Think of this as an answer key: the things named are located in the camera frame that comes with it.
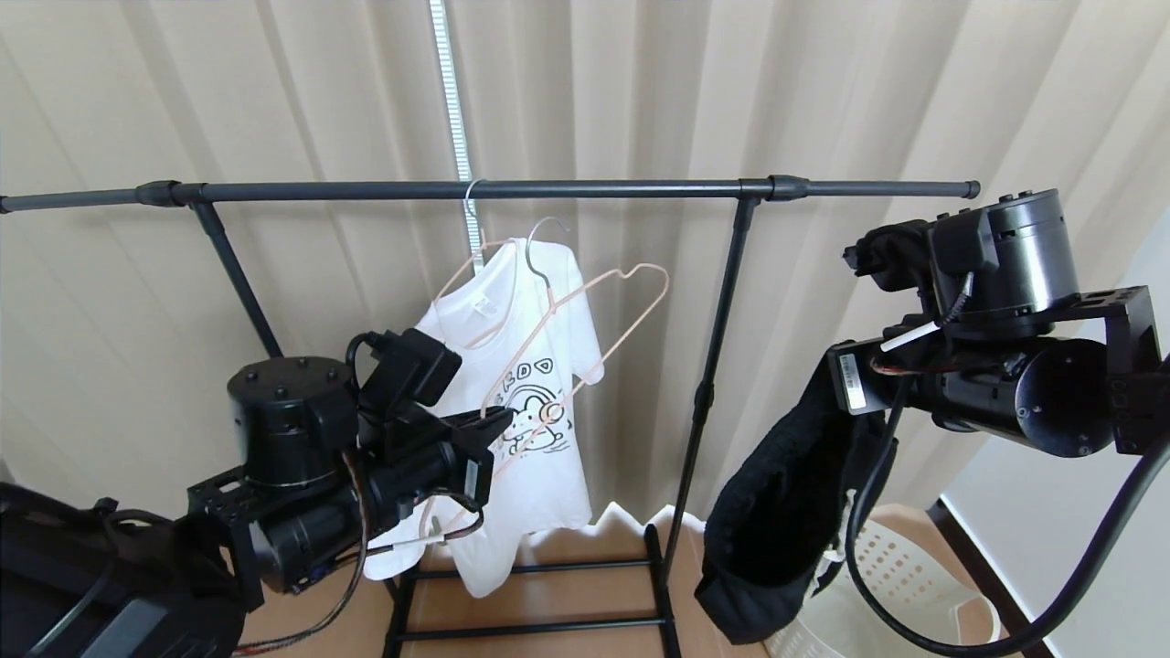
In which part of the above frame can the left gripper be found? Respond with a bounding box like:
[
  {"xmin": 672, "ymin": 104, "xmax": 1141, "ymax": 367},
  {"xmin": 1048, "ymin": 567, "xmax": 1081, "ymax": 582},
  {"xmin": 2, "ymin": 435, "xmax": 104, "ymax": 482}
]
[{"xmin": 364, "ymin": 430, "xmax": 500, "ymax": 533}]

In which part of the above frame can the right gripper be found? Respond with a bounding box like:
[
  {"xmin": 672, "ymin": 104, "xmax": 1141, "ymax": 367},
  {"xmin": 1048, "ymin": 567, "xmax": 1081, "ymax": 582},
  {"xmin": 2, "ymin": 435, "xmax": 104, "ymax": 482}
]
[{"xmin": 827, "ymin": 338, "xmax": 935, "ymax": 419}]

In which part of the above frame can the black clothes rack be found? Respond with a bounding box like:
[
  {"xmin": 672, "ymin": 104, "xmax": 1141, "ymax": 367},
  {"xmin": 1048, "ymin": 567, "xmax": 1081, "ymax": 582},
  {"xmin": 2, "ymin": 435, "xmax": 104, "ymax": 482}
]
[{"xmin": 0, "ymin": 174, "xmax": 982, "ymax": 658}]

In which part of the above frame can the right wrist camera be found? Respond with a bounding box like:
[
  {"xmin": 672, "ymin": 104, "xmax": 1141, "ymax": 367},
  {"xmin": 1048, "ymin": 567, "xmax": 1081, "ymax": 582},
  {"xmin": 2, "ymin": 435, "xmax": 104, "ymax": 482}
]
[{"xmin": 843, "ymin": 219, "xmax": 942, "ymax": 295}]

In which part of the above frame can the black cable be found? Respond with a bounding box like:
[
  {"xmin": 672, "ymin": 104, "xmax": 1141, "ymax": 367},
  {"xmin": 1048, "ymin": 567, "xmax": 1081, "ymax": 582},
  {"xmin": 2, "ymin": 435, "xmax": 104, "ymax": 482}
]
[{"xmin": 846, "ymin": 379, "xmax": 1170, "ymax": 658}]

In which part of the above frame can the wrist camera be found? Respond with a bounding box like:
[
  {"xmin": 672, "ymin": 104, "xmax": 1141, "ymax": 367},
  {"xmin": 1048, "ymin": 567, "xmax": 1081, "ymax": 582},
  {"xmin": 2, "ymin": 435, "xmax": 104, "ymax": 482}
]
[
  {"xmin": 843, "ymin": 219, "xmax": 942, "ymax": 295},
  {"xmin": 346, "ymin": 327, "xmax": 463, "ymax": 432}
]

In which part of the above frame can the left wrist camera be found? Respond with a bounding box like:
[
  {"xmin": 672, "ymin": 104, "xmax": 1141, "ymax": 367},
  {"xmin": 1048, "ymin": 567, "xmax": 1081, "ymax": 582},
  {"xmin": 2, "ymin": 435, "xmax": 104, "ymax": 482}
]
[{"xmin": 346, "ymin": 327, "xmax": 463, "ymax": 432}]

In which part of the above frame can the black garment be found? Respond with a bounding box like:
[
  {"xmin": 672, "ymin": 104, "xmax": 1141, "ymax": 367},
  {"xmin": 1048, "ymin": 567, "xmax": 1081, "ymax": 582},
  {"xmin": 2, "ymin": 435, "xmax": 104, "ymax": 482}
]
[{"xmin": 695, "ymin": 352, "xmax": 901, "ymax": 645}]

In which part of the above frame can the beige curtain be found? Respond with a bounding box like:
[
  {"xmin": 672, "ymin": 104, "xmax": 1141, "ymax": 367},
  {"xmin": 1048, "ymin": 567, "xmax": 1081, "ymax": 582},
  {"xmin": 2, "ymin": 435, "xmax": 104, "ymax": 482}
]
[{"xmin": 0, "ymin": 0, "xmax": 1170, "ymax": 549}]

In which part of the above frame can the white laundry basket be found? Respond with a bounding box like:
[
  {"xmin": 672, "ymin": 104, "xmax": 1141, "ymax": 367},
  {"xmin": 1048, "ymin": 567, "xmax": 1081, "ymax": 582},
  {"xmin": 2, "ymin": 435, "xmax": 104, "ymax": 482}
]
[{"xmin": 768, "ymin": 516, "xmax": 1002, "ymax": 658}]

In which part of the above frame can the white printed t-shirt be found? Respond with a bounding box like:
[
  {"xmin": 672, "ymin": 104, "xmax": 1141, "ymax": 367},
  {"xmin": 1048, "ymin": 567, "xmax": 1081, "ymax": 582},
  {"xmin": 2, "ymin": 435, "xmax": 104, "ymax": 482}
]
[{"xmin": 364, "ymin": 238, "xmax": 604, "ymax": 600}]

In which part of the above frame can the pink clothes hanger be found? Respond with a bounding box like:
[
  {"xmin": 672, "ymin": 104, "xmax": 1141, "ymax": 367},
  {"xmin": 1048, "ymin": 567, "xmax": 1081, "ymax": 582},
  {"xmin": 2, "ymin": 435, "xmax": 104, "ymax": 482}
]
[
  {"xmin": 416, "ymin": 217, "xmax": 671, "ymax": 540},
  {"xmin": 432, "ymin": 178, "xmax": 515, "ymax": 350}
]

